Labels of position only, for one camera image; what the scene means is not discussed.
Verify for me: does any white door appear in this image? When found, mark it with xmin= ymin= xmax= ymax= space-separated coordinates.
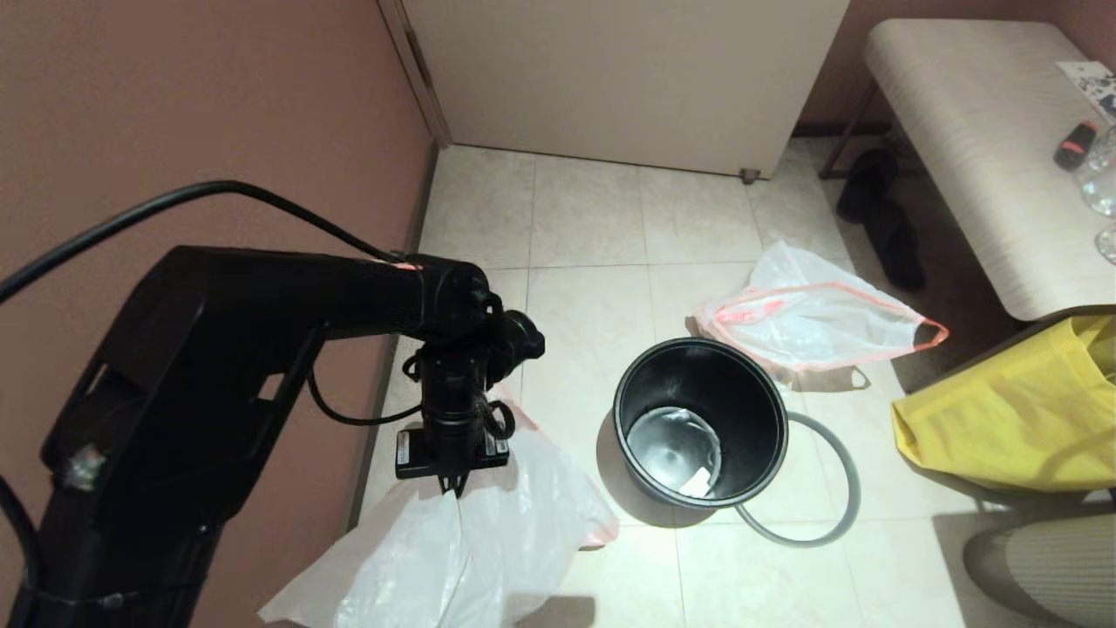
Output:
xmin=401 ymin=0 xmax=851 ymax=181

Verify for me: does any grey ribbed cushion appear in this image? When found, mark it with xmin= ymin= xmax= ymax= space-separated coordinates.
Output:
xmin=962 ymin=513 xmax=1116 ymax=628

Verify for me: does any clear plastic bag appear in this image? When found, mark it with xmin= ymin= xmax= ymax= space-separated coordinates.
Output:
xmin=693 ymin=241 xmax=949 ymax=386

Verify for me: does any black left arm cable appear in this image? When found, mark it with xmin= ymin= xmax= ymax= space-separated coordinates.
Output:
xmin=0 ymin=181 xmax=404 ymax=304

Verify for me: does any black slipper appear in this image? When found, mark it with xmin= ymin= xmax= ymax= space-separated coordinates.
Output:
xmin=837 ymin=148 xmax=899 ymax=224
xmin=868 ymin=202 xmax=926 ymax=294

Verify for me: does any white door frame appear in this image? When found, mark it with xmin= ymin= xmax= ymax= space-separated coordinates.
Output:
xmin=378 ymin=0 xmax=453 ymax=150

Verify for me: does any beige wood grain bench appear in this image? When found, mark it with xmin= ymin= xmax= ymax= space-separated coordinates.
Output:
xmin=865 ymin=19 xmax=1116 ymax=322

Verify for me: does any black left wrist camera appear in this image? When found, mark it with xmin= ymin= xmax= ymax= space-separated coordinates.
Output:
xmin=395 ymin=426 xmax=511 ymax=481

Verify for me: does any white blue printed card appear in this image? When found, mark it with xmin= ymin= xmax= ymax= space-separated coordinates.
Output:
xmin=1055 ymin=61 xmax=1116 ymax=119

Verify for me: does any small black red object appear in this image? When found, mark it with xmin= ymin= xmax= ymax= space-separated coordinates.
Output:
xmin=1053 ymin=122 xmax=1098 ymax=173

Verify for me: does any thin metal bench leg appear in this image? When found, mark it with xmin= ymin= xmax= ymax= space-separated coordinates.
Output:
xmin=820 ymin=84 xmax=881 ymax=181

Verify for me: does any yellow fabric bag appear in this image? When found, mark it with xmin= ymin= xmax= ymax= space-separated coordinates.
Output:
xmin=890 ymin=316 xmax=1116 ymax=495

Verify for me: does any black round trash bin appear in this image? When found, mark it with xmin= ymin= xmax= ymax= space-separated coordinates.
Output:
xmin=613 ymin=338 xmax=791 ymax=510

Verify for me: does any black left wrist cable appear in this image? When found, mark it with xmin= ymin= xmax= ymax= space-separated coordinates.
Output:
xmin=307 ymin=366 xmax=517 ymax=442

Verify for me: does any gray bin rim ring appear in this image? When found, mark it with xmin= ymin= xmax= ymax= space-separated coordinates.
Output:
xmin=735 ymin=412 xmax=862 ymax=549

